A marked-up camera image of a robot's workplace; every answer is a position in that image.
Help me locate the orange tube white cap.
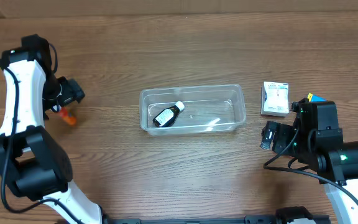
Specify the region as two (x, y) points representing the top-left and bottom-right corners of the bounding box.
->
(58, 107), (76, 126)

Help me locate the dark syrup bottle white cap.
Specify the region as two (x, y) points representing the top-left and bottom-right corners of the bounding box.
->
(152, 101), (185, 128)

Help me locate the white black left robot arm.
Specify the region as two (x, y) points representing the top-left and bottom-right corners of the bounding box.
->
(0, 34), (108, 223)

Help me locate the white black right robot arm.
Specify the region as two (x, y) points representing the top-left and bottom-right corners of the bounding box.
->
(260, 96), (358, 223)

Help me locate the clear plastic container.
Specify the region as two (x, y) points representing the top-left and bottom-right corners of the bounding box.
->
(139, 84), (246, 136)

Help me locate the white medicine box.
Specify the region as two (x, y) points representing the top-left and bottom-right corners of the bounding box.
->
(260, 82), (289, 117)

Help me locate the blue cough drops box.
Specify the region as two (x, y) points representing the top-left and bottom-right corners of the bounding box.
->
(307, 93), (326, 102)

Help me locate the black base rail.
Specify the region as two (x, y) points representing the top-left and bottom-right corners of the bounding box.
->
(103, 207), (331, 224)

